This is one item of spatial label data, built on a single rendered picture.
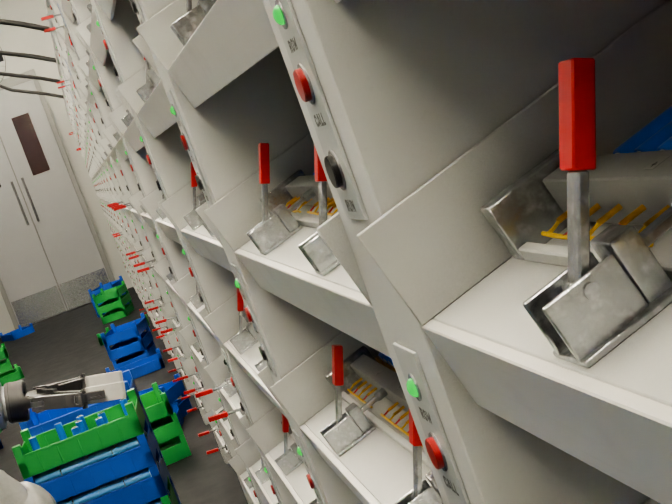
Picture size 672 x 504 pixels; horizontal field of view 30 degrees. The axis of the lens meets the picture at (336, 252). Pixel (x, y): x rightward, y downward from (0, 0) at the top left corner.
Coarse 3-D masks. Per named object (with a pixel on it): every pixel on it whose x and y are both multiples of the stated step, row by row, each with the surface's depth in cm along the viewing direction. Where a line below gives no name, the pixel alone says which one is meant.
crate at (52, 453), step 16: (128, 400) 317; (96, 416) 316; (112, 416) 317; (128, 416) 298; (144, 416) 316; (48, 432) 315; (96, 432) 297; (112, 432) 298; (128, 432) 298; (16, 448) 295; (48, 448) 296; (64, 448) 296; (80, 448) 297; (96, 448) 297; (32, 464) 296; (48, 464) 296
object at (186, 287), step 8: (184, 280) 263; (192, 280) 263; (176, 288) 262; (184, 288) 263; (192, 288) 263; (184, 296) 263; (192, 296) 263; (192, 304) 257; (200, 304) 247; (200, 312) 203; (200, 320) 241; (208, 328) 219
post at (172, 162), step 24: (120, 0) 189; (120, 24) 189; (120, 48) 190; (120, 72) 191; (168, 144) 192; (168, 168) 192; (168, 192) 192; (192, 264) 195; (216, 264) 194; (216, 288) 194; (216, 336) 204; (240, 384) 196; (264, 408) 197; (264, 456) 199
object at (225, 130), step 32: (160, 0) 122; (160, 64) 126; (256, 64) 124; (224, 96) 123; (256, 96) 124; (288, 96) 124; (192, 128) 123; (224, 128) 123; (256, 128) 124; (288, 128) 125; (224, 160) 123; (256, 160) 124; (224, 192) 124; (256, 288) 125; (288, 320) 126; (320, 320) 126; (288, 352) 126; (288, 416) 133; (320, 480) 127
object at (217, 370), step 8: (216, 360) 265; (208, 368) 265; (216, 368) 265; (224, 368) 265; (216, 376) 265; (224, 376) 265; (216, 384) 265; (224, 384) 263; (224, 392) 256; (232, 400) 245; (240, 416) 229; (248, 424) 206
